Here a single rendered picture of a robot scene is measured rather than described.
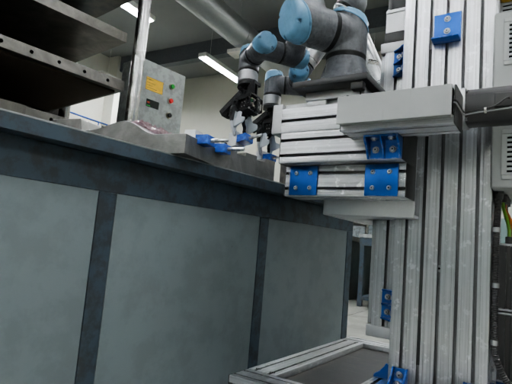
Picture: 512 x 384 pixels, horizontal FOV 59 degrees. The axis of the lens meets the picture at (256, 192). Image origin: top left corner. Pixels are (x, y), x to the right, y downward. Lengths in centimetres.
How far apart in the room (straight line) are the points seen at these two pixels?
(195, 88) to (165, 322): 957
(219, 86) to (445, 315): 934
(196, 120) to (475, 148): 933
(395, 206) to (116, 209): 75
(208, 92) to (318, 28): 920
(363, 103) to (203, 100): 944
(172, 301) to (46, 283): 38
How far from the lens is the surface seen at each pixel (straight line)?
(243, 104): 161
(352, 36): 137
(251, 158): 160
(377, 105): 110
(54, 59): 214
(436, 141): 137
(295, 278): 180
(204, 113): 1035
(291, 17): 132
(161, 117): 246
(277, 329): 175
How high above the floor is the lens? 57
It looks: 7 degrees up
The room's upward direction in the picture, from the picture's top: 5 degrees clockwise
